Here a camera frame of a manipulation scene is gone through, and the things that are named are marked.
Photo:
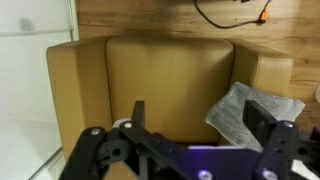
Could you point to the brown cardboard box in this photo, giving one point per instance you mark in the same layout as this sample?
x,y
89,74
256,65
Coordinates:
x,y
166,86

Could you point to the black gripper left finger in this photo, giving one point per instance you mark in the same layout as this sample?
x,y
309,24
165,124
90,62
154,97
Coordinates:
x,y
86,150

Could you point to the grey terry cloth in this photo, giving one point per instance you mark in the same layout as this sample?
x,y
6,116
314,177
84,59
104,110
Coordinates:
x,y
233,116

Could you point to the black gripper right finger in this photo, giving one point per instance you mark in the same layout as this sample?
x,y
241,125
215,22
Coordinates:
x,y
283,150

